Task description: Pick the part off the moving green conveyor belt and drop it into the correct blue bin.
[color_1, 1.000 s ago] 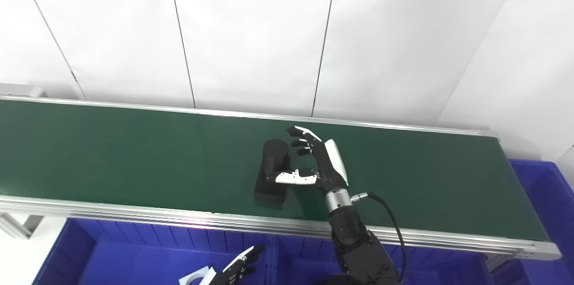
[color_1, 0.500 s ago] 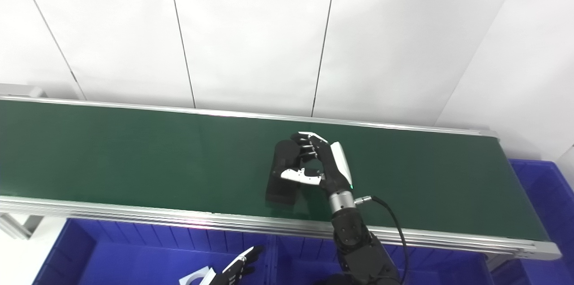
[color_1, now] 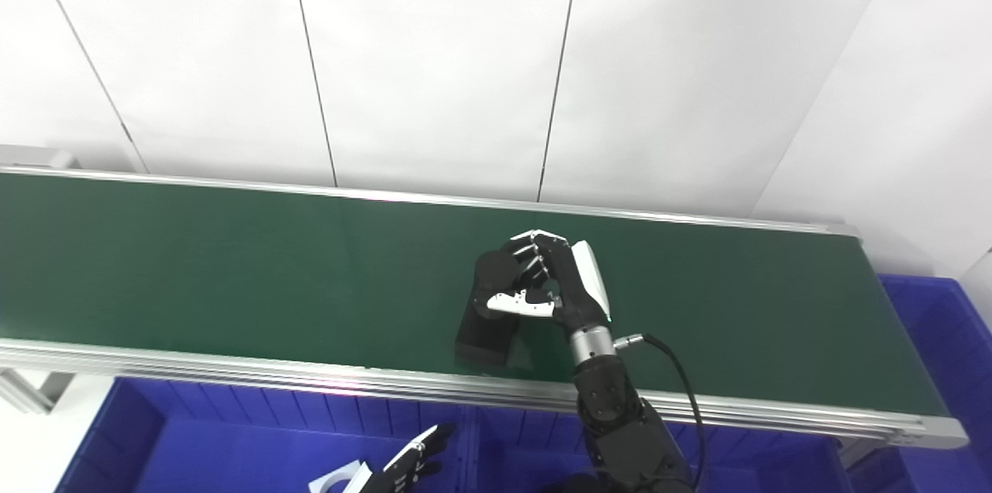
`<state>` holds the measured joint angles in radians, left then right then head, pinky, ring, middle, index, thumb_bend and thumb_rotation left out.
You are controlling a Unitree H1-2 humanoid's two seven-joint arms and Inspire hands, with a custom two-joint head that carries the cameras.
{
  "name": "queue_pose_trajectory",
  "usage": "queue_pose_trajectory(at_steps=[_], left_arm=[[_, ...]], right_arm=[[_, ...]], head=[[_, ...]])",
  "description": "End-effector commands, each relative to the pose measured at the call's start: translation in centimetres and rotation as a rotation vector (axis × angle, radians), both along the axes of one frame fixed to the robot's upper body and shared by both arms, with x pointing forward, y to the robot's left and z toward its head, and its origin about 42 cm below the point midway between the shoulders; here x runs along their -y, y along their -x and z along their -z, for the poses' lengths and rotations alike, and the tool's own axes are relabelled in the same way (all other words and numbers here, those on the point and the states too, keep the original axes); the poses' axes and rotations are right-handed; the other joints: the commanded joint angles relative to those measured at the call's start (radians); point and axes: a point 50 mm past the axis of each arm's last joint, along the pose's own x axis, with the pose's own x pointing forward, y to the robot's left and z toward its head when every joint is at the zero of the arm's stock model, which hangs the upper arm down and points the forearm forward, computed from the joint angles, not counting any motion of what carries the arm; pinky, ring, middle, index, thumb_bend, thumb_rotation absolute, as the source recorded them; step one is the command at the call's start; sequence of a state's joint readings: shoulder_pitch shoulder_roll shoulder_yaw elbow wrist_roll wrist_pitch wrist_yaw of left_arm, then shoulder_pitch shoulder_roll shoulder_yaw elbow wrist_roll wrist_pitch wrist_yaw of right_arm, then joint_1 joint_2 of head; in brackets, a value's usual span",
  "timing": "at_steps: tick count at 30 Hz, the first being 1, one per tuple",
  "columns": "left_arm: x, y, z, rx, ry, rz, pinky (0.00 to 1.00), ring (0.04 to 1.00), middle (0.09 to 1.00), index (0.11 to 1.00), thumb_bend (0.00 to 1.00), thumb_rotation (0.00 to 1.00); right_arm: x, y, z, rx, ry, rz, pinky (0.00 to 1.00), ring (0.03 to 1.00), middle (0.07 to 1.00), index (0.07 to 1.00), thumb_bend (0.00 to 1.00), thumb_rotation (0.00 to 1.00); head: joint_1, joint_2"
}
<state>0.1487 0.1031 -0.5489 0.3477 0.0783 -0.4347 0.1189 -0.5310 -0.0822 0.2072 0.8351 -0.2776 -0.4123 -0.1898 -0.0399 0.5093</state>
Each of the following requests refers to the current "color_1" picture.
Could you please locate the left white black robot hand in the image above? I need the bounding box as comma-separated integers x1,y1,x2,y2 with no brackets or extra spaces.
360,423,456,493

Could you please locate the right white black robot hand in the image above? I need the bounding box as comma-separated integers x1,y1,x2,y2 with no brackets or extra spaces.
486,229,613,335

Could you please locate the black cylinder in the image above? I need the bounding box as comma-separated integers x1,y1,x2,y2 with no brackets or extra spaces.
455,249,537,368

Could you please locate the white part with round hole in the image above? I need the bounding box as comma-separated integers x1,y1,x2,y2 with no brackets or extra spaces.
308,460,373,493

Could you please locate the blue plastic bin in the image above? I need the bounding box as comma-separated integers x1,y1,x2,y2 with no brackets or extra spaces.
841,274,992,493
469,404,853,493
54,377,477,493

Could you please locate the green conveyor belt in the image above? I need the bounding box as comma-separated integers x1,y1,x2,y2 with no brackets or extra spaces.
0,165,970,449
0,173,950,416

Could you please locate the aluminium conveyor support leg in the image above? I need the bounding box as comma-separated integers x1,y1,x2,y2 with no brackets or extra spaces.
0,369,75,415

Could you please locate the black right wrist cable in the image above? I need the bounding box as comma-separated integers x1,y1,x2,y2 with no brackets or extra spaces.
612,333,706,493

